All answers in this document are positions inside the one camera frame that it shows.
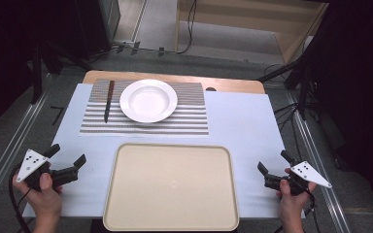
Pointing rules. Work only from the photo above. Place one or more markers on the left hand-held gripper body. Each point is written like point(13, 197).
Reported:
point(29, 164)

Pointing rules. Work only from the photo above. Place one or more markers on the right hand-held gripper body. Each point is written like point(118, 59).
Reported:
point(309, 173)

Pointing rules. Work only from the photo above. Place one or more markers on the person's right hand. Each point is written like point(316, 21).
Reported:
point(290, 204)

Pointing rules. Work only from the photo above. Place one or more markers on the person's left hand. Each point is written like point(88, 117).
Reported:
point(45, 199)

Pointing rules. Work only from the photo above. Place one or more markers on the white table cover sheet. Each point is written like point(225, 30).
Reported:
point(243, 129)

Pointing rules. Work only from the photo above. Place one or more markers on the dark brown chopsticks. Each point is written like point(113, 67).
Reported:
point(109, 100)

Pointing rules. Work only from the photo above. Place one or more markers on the black metal stand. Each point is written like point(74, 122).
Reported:
point(37, 74)
point(301, 84)

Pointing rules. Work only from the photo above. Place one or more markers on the white round plate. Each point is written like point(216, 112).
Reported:
point(149, 101)

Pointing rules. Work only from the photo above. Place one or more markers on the grey striped placemat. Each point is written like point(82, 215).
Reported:
point(189, 114)

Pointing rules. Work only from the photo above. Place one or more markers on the beige plastic tray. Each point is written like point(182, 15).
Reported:
point(171, 187)

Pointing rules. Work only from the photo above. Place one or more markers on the black cabinet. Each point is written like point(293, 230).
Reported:
point(94, 26)

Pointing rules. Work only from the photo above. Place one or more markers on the light wooden shelf unit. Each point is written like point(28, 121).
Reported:
point(239, 14)

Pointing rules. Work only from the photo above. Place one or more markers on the metal floor rail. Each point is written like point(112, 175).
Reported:
point(9, 156)
point(318, 161)

